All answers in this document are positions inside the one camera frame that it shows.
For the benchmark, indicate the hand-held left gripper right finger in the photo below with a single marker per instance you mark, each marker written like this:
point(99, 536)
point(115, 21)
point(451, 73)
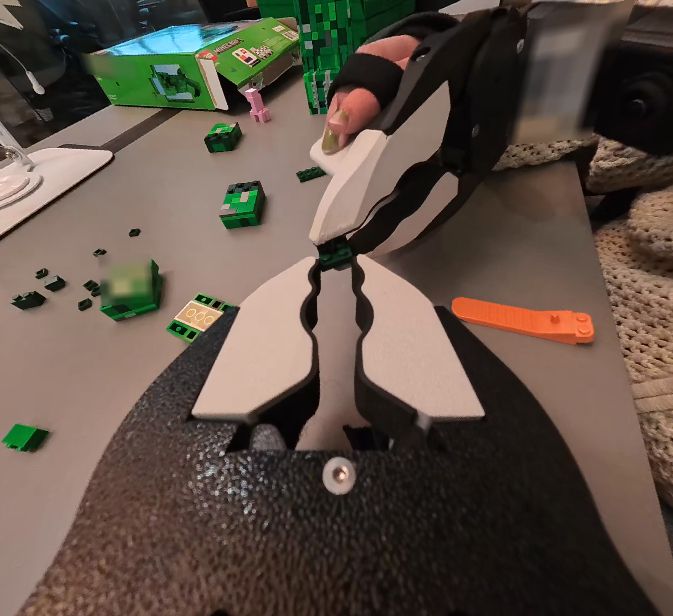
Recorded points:
point(415, 358)

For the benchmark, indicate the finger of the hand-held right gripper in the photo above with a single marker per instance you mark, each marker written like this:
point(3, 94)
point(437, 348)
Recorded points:
point(378, 174)
point(420, 221)

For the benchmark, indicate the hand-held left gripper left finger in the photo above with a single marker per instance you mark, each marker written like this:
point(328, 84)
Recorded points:
point(257, 358)

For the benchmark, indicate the dark green brick plate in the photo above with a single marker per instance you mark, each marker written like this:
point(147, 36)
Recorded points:
point(310, 174)
point(334, 261)

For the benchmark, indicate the small black brick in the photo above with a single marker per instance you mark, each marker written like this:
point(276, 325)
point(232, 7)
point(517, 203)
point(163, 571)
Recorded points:
point(336, 245)

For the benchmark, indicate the small green brick assembly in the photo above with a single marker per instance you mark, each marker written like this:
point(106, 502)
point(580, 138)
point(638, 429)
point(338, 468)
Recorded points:
point(242, 206)

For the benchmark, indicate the person's right forearm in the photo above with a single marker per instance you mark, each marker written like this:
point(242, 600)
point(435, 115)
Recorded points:
point(547, 156)

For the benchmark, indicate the green brick build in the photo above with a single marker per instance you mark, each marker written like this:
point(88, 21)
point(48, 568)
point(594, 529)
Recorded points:
point(155, 290)

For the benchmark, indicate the green building set box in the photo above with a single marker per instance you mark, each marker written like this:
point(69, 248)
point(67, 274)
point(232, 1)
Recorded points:
point(131, 85)

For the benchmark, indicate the person's right hand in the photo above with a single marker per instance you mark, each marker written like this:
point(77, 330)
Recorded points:
point(357, 106)

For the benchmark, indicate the orange brick separator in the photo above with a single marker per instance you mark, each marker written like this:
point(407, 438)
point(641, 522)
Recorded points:
point(515, 319)

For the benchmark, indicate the pink brick pig figure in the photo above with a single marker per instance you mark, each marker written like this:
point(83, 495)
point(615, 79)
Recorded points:
point(256, 106)

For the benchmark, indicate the green brick cube head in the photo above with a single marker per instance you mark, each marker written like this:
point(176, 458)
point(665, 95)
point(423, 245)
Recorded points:
point(223, 137)

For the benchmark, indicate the tall green blocky brick figure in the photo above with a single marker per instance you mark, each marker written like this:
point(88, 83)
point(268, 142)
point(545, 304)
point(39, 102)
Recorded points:
point(320, 21)

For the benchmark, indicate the scattered small green bricks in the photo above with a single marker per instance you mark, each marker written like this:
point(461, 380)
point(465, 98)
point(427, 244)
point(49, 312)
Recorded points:
point(27, 300)

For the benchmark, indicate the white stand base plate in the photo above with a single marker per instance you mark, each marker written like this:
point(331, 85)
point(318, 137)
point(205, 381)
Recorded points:
point(63, 174)

